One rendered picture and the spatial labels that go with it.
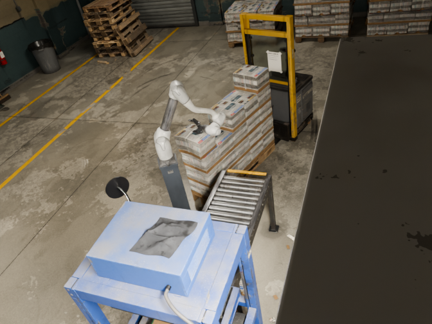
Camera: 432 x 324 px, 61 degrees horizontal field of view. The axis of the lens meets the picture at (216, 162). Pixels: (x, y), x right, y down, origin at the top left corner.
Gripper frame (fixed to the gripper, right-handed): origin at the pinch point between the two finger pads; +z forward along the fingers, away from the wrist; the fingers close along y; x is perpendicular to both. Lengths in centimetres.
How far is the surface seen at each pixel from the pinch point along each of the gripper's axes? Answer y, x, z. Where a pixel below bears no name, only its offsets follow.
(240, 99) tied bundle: 11, 87, -5
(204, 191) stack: 90, -10, -1
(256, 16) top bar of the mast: -68, 160, 6
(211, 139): 20.6, 8.7, -18.2
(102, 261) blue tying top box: -47, -192, -122
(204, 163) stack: 42.3, -9.9, -15.5
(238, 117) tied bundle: 22, 61, -17
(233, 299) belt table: 48, -132, -147
